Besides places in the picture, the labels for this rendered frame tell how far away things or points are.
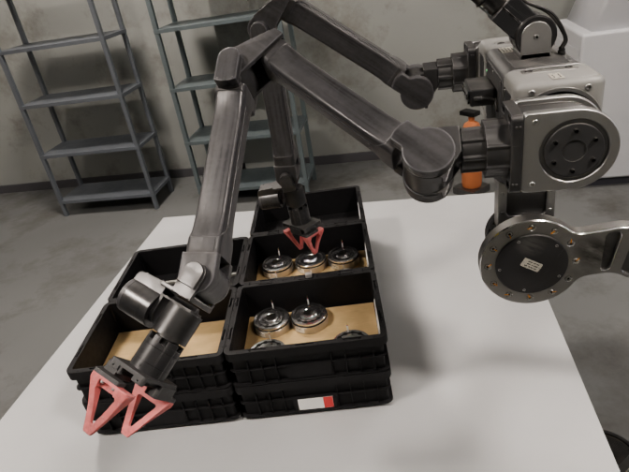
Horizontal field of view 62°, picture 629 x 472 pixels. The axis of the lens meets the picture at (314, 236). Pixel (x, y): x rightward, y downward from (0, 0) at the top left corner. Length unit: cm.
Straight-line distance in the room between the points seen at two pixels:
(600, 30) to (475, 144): 310
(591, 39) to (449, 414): 287
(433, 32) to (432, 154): 381
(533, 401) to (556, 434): 10
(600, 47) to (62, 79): 433
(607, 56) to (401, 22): 156
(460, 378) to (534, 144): 83
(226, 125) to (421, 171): 34
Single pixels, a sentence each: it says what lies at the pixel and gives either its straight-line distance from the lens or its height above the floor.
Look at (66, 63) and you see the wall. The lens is 541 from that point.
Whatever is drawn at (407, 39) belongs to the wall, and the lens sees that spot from 457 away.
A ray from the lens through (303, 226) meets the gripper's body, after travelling 147.
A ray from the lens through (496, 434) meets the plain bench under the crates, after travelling 139.
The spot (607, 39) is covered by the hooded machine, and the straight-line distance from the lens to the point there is 387.
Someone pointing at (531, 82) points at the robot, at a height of 153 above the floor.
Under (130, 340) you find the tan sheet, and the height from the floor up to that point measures 83.
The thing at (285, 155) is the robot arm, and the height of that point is 129.
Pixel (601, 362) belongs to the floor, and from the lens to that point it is 267.
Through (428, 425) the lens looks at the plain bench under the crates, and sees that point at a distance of 139.
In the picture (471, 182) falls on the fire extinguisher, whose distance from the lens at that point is 399.
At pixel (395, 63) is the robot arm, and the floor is 149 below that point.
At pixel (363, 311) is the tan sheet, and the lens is 152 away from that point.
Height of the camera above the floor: 175
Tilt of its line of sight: 29 degrees down
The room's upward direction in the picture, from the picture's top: 10 degrees counter-clockwise
